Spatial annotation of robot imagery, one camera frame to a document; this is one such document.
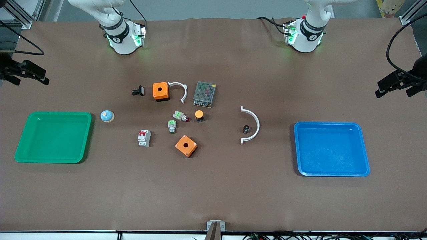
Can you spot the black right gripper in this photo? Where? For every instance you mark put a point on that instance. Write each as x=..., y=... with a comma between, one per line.
x=4, y=65

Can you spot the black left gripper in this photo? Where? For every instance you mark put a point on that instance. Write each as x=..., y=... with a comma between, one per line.
x=419, y=71

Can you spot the white red circuit breaker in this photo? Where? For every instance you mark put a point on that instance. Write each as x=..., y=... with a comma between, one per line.
x=144, y=138

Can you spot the small black cylindrical capacitor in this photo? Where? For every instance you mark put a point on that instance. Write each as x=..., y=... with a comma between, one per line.
x=246, y=129

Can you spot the green plastic tray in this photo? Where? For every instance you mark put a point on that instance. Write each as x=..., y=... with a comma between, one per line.
x=53, y=140

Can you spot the light-coloured shoe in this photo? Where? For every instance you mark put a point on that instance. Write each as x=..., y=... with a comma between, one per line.
x=390, y=8

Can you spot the blue cream round knob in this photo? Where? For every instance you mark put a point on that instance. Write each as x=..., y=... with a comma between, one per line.
x=107, y=116

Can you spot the blue plastic tray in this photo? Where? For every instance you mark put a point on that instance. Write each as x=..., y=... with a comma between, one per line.
x=332, y=150

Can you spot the orange button box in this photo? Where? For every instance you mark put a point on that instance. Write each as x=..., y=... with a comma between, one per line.
x=186, y=146
x=160, y=91

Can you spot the large white curved clip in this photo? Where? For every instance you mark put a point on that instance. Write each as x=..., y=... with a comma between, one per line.
x=257, y=125

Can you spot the green push button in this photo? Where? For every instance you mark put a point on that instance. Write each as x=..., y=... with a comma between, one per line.
x=172, y=126

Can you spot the small white curved clip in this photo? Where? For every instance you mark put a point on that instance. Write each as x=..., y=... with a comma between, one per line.
x=184, y=90

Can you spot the red indicator light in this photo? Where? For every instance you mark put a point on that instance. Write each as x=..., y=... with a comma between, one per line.
x=179, y=116

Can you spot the metal mesh power supply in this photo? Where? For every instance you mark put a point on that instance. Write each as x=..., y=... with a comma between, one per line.
x=204, y=94

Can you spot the brown table mat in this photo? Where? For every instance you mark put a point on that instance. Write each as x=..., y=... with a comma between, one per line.
x=213, y=186

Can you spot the aluminium frame post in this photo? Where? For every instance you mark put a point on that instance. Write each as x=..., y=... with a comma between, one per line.
x=20, y=13
x=412, y=13

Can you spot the small black switch part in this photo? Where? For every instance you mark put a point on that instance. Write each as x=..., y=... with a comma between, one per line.
x=139, y=90

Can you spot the grey metal bracket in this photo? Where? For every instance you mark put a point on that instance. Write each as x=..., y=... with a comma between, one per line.
x=216, y=225

